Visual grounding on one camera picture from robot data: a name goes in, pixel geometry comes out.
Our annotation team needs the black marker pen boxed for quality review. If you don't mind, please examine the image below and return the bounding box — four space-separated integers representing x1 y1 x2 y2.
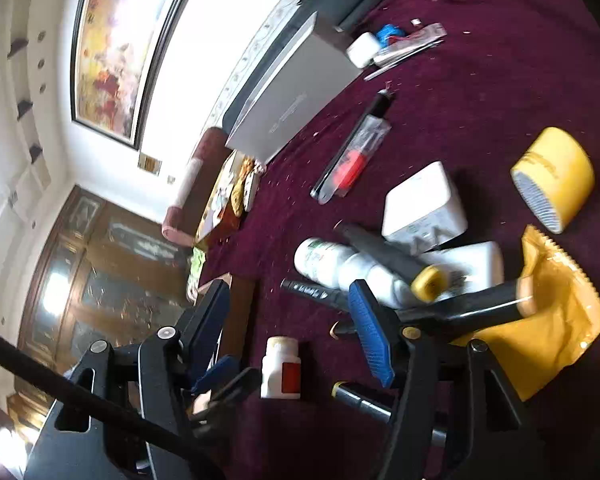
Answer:
280 279 354 312

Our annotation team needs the black marker with yellow band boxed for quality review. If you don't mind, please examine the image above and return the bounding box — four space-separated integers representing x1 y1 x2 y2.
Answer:
331 381 402 422

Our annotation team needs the yellow foil packet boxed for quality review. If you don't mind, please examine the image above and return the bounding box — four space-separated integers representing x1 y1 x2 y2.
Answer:
450 224 600 402

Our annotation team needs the black tube with beige cap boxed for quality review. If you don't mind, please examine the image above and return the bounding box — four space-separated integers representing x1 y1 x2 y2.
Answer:
394 275 537 337

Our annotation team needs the wooden box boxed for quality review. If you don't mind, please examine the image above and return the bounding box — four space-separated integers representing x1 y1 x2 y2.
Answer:
219 274 259 363

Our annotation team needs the red black pen in clear pack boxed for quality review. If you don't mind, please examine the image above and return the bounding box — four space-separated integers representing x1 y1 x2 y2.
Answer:
310 88 396 205

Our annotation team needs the framed painting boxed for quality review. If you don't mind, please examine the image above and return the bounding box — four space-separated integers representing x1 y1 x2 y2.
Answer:
71 0 204 149

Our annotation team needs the black cable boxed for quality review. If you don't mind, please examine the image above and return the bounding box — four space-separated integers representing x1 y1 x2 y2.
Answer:
0 322 227 480

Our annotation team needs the white floral cloth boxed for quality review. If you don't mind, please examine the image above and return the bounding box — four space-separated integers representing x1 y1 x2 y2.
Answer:
186 246 207 302

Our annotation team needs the dark wooden cabinet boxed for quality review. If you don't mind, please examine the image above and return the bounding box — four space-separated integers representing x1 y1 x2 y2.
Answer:
7 185 197 441

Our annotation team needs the printed patterned cloth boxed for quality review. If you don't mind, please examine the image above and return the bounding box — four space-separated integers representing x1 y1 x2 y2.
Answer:
194 152 267 247

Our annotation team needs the yellow tape roll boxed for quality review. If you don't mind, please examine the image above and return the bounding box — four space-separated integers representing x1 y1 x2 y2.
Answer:
510 127 596 235

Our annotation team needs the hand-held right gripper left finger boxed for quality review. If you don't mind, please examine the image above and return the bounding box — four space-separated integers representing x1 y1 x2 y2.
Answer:
25 280 237 480

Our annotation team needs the small blue object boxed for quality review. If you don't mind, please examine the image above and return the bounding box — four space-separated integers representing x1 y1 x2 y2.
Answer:
377 23 406 47

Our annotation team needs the white plastic bottle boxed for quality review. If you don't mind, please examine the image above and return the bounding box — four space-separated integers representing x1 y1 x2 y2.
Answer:
294 237 416 309

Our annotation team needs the small white case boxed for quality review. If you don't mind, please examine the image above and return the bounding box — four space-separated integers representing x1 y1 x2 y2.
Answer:
346 32 379 69

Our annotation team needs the grey cardboard box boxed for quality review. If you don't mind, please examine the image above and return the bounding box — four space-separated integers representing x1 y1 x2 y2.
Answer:
224 10 366 164

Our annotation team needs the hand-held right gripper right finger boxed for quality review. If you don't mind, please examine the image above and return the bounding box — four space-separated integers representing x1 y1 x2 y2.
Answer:
349 279 541 480

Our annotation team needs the white pill bottle red label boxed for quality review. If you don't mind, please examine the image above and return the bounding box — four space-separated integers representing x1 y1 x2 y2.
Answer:
260 336 302 401

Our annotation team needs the black tube with yellow cap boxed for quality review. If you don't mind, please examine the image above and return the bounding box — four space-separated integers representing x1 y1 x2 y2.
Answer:
336 222 451 304

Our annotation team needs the maroon pillow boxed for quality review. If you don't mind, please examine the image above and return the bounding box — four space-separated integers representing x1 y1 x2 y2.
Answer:
162 127 231 247

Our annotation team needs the white rectangular box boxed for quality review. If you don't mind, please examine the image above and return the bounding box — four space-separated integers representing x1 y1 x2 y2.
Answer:
420 241 505 302

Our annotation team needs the white power adapter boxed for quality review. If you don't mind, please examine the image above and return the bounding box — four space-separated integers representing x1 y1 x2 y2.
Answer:
382 161 469 254

